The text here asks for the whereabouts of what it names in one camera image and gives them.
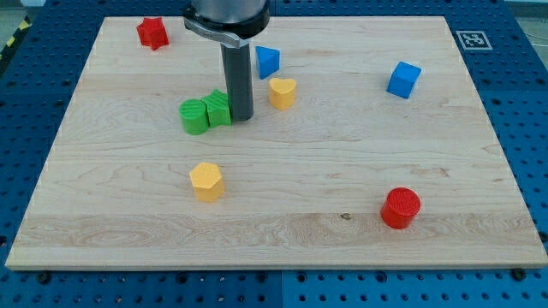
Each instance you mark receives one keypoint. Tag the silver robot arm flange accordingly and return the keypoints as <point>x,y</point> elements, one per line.
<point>231,23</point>

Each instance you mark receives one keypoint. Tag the yellow heart block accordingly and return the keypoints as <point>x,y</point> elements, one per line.
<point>282,93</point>

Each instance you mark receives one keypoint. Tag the yellow hexagon block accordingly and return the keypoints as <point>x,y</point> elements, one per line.
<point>207,182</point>

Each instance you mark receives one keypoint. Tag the green star block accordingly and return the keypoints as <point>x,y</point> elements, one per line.
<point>217,108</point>

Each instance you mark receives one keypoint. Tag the green cylinder block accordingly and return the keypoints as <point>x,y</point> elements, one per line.
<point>194,116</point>

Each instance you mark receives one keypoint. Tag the light wooden board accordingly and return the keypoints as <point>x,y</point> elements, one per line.
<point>304,187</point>

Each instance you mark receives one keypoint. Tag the blue triangle block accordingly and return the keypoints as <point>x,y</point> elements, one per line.
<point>267,61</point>

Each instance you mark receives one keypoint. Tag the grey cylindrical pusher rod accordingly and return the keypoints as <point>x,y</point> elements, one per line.
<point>238,79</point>

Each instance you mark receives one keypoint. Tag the red cylinder block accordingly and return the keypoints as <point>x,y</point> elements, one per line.
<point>400,207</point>

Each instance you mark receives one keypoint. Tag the blue cube block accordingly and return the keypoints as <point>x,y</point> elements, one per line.
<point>403,79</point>

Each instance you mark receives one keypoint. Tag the red star block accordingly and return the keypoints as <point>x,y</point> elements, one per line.
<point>152,33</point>

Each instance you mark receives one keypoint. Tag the white fiducial marker tag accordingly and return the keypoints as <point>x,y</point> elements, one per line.
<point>473,40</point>

